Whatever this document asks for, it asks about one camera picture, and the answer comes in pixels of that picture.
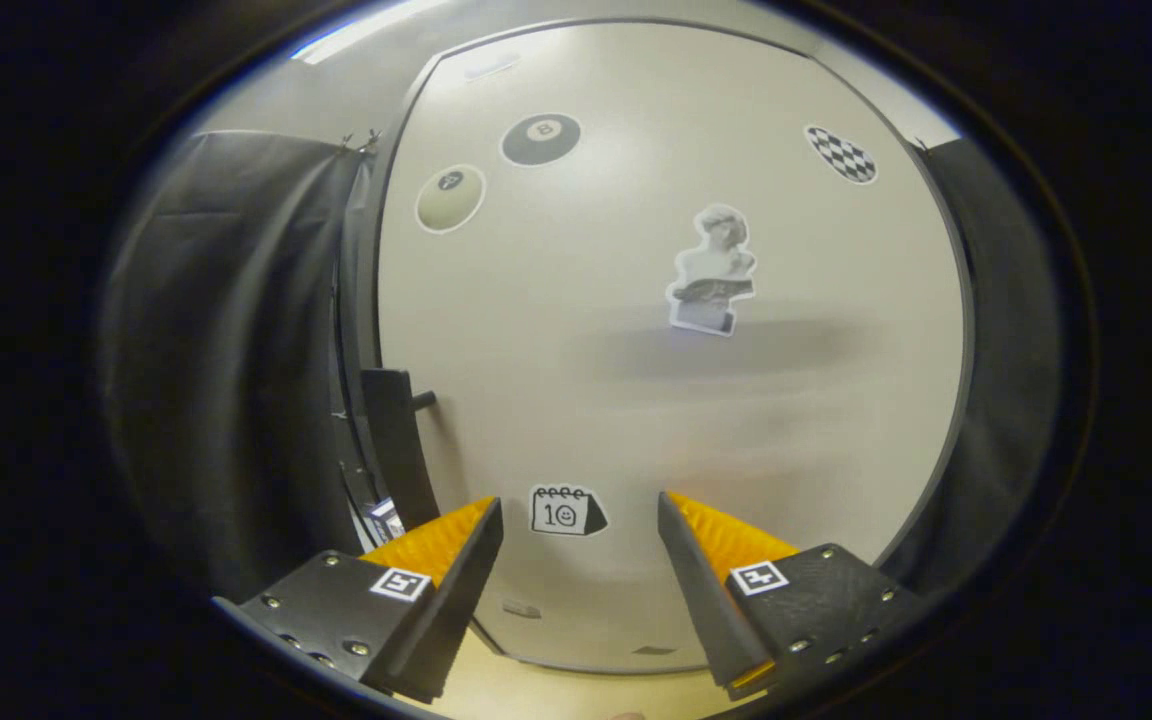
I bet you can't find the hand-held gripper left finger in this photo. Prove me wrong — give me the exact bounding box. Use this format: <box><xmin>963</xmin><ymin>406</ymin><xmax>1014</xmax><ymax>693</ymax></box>
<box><xmin>211</xmin><ymin>497</ymin><xmax>505</xmax><ymax>703</ymax></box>

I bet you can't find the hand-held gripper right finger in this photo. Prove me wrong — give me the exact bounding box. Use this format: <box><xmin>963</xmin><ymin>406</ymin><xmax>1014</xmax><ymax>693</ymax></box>
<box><xmin>658</xmin><ymin>490</ymin><xmax>927</xmax><ymax>701</ymax></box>

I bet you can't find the black door handle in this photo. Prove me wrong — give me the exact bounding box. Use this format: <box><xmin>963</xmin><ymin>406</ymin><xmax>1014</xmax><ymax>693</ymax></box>
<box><xmin>361</xmin><ymin>368</ymin><xmax>442</xmax><ymax>531</ymax></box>

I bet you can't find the pale blue cover book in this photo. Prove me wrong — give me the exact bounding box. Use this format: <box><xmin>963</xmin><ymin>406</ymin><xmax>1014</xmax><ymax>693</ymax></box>
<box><xmin>366</xmin><ymin>497</ymin><xmax>407</xmax><ymax>546</ymax></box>

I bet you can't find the grey cabinet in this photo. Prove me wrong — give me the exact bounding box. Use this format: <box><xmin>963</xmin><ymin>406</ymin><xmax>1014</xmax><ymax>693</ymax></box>
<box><xmin>336</xmin><ymin>15</ymin><xmax>979</xmax><ymax>681</ymax></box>

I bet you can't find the black backdrop cloth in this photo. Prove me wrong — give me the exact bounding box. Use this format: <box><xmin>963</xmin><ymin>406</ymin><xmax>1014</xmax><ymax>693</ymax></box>
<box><xmin>96</xmin><ymin>128</ymin><xmax>1067</xmax><ymax>601</ymax></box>

